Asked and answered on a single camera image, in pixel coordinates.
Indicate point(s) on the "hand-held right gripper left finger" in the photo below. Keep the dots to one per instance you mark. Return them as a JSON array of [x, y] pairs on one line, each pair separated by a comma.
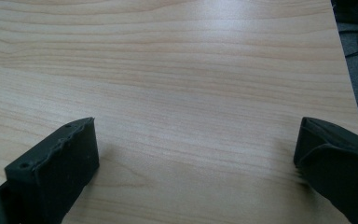
[[52, 174]]

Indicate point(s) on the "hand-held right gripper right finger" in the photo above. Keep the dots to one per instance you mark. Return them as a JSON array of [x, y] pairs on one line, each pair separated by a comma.
[[338, 174]]

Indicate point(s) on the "dark equipment base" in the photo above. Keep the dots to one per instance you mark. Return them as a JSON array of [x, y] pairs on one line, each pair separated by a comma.
[[354, 11]]

